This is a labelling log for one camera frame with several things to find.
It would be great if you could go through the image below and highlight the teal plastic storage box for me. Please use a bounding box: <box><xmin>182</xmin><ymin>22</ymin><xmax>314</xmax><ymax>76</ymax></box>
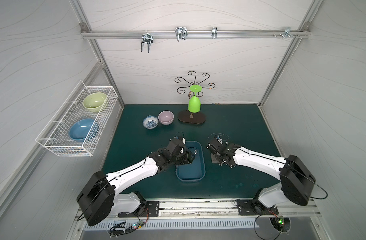
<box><xmin>176</xmin><ymin>141</ymin><xmax>206</xmax><ymax>183</ymax></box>

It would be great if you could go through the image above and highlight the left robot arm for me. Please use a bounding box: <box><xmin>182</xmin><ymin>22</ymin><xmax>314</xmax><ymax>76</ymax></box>
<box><xmin>76</xmin><ymin>137</ymin><xmax>195</xmax><ymax>226</ymax></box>

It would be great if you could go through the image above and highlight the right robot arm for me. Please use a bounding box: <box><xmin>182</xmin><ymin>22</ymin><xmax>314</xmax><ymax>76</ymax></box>
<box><xmin>206</xmin><ymin>137</ymin><xmax>316</xmax><ymax>215</ymax></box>

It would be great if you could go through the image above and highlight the pink bowl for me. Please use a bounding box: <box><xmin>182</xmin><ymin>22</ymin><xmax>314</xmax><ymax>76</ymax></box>
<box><xmin>158</xmin><ymin>111</ymin><xmax>175</xmax><ymax>126</ymax></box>

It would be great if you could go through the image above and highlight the black metal cup stand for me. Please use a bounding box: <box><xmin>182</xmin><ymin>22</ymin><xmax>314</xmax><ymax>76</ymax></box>
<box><xmin>174</xmin><ymin>71</ymin><xmax>216</xmax><ymax>125</ymax></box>

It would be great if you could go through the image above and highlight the blue patterned small bowl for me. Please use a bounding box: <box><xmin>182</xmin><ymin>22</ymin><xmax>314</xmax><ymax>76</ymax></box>
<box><xmin>143</xmin><ymin>115</ymin><xmax>159</xmax><ymax>130</ymax></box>

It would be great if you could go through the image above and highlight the green table mat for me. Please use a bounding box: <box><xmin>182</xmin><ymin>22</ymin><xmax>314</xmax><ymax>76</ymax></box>
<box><xmin>103</xmin><ymin>105</ymin><xmax>279</xmax><ymax>199</ymax></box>

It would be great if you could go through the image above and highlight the green plastic goblet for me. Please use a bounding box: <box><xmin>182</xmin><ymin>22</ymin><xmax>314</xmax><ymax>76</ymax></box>
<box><xmin>188</xmin><ymin>85</ymin><xmax>202</xmax><ymax>113</ymax></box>

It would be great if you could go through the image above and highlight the white ventilation grille strip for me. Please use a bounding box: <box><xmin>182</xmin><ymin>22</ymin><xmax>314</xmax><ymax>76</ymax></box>
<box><xmin>83</xmin><ymin>218</ymin><xmax>260</xmax><ymax>231</ymax></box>

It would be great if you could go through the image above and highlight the black cooling fan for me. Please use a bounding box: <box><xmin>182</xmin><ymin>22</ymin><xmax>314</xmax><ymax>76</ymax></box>
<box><xmin>270</xmin><ymin>217</ymin><xmax>291</xmax><ymax>233</ymax></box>

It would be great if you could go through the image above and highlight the light green bowl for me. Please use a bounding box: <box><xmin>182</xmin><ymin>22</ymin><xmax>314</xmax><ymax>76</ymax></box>
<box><xmin>82</xmin><ymin>93</ymin><xmax>108</xmax><ymax>113</ymax></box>

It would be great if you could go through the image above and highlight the metal double hook left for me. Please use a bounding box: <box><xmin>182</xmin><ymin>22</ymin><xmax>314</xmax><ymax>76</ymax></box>
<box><xmin>141</xmin><ymin>32</ymin><xmax>154</xmax><ymax>53</ymax></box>

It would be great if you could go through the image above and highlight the metal double hook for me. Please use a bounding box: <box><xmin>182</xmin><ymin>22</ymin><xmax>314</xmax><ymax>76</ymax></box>
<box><xmin>141</xmin><ymin>32</ymin><xmax>154</xmax><ymax>53</ymax></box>
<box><xmin>175</xmin><ymin>27</ymin><xmax>188</xmax><ymax>42</ymax></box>

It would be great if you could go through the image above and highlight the metal double hook middle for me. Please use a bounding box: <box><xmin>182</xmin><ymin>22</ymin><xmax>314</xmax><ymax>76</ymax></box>
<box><xmin>175</xmin><ymin>27</ymin><xmax>188</xmax><ymax>42</ymax></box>

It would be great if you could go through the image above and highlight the small metal hook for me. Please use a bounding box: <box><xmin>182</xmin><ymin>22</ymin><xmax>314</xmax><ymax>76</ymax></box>
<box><xmin>212</xmin><ymin>27</ymin><xmax>218</xmax><ymax>39</ymax></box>

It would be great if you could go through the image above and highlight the metal hook right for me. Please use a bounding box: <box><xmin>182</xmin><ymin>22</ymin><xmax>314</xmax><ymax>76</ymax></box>
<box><xmin>273</xmin><ymin>27</ymin><xmax>300</xmax><ymax>40</ymax></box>

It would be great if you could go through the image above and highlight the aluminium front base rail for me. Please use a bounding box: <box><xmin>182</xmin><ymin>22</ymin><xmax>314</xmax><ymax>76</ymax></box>
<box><xmin>141</xmin><ymin>199</ymin><xmax>321</xmax><ymax>220</ymax></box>

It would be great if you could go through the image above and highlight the white wire wall basket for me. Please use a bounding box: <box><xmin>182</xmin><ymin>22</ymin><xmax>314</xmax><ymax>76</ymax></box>
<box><xmin>35</xmin><ymin>81</ymin><xmax>118</xmax><ymax>157</ymax></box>

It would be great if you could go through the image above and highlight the aluminium top rail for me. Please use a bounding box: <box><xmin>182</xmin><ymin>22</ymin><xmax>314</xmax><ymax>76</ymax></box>
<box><xmin>81</xmin><ymin>30</ymin><xmax>311</xmax><ymax>40</ymax></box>

